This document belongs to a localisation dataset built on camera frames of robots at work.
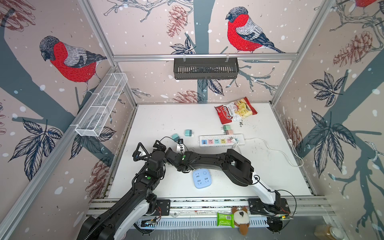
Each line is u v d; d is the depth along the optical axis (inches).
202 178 31.8
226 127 40.8
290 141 39.6
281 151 36.9
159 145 31.0
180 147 32.1
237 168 21.4
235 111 43.3
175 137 38.7
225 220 27.4
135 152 26.1
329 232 23.5
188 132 39.6
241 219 26.9
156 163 24.1
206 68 40.9
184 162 25.8
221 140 37.6
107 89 34.2
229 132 39.7
